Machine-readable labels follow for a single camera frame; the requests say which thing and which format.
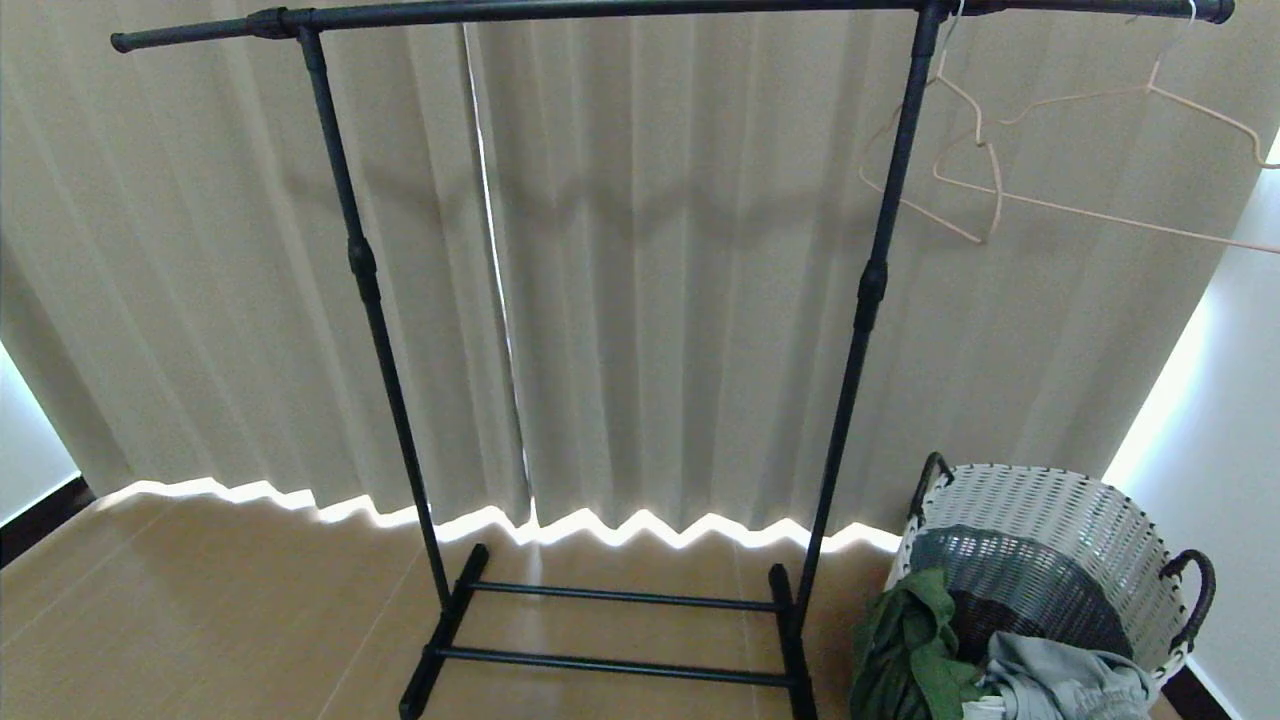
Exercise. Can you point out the pale grey shorts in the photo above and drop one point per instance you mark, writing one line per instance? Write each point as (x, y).
(1060, 680)

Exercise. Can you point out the black clothes rack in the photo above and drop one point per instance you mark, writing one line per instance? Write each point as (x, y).
(870, 290)

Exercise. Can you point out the white laundry basket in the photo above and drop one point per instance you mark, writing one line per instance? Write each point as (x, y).
(1050, 510)

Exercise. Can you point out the green shirt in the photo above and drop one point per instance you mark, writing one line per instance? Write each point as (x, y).
(905, 650)

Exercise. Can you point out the beige curtain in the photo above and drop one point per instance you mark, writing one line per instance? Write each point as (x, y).
(650, 300)

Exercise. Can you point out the pink clothes hanger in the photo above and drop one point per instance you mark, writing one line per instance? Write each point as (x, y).
(1120, 215)
(994, 180)

